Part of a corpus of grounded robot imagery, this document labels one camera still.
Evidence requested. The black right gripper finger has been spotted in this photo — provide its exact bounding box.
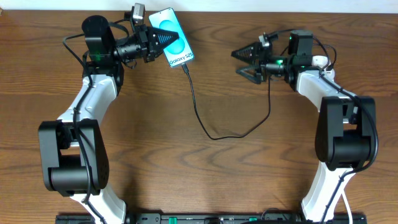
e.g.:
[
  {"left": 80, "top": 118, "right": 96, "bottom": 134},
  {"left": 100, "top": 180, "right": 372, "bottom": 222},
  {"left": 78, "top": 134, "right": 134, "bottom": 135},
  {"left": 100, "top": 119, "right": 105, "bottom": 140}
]
[
  {"left": 236, "top": 65, "right": 264, "bottom": 85},
  {"left": 231, "top": 42, "right": 263, "bottom": 65}
]

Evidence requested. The silver Galaxy smartphone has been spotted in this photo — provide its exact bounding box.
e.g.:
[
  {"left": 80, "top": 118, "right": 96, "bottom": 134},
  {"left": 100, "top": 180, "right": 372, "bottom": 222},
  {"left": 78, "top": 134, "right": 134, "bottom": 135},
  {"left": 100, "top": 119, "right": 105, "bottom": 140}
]
[{"left": 149, "top": 7, "right": 195, "bottom": 67}]

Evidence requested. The black charger cable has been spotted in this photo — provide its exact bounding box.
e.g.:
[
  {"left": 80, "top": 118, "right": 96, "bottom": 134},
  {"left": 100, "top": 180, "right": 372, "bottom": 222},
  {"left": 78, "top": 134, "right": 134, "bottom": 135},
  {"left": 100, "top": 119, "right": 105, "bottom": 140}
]
[{"left": 181, "top": 43, "right": 338, "bottom": 141}]

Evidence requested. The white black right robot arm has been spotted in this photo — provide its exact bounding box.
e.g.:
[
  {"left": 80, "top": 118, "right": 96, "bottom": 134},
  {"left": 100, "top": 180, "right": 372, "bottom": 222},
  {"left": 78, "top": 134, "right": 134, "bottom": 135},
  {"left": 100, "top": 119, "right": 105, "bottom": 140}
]
[{"left": 231, "top": 29, "right": 379, "bottom": 223}]

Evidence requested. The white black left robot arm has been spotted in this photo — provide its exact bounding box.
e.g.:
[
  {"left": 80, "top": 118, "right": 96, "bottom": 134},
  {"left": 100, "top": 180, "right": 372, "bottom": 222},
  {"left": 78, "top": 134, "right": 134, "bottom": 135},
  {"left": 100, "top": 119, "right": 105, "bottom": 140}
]
[{"left": 38, "top": 12, "right": 179, "bottom": 223}]

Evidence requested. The white power strip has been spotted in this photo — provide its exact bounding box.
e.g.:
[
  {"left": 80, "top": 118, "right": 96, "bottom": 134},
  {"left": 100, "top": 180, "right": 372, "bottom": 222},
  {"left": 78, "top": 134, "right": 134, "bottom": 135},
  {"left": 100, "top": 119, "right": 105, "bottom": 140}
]
[{"left": 312, "top": 55, "right": 335, "bottom": 80}]

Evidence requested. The white power strip cord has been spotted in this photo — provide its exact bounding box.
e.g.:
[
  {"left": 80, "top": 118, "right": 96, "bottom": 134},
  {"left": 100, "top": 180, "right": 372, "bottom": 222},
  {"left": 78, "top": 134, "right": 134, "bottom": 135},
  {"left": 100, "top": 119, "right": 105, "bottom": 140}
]
[{"left": 341, "top": 192, "right": 354, "bottom": 224}]

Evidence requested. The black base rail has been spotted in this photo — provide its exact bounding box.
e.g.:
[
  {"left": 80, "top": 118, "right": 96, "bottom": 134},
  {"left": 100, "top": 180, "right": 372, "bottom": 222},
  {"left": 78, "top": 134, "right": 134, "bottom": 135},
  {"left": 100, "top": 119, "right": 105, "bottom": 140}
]
[{"left": 55, "top": 212, "right": 368, "bottom": 224}]

